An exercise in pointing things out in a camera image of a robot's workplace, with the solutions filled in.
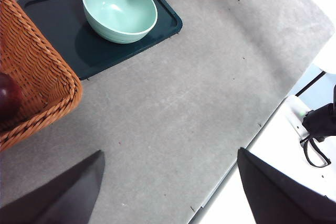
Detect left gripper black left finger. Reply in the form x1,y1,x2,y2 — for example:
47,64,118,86
0,150,106,224

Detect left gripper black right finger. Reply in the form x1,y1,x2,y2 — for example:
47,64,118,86
237,147,336,224

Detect teal ribbed bowl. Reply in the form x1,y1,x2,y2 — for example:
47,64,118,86
81,0,159,45

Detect dark red plum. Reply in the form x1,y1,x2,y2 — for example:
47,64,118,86
0,73,23,124

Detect dark green rectangular tray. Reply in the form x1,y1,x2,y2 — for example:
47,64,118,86
17,0,183,81

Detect thin black rod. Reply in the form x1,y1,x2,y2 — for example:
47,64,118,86
294,70,327,97

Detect brown wicker basket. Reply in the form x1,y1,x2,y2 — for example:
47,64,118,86
0,0,83,153

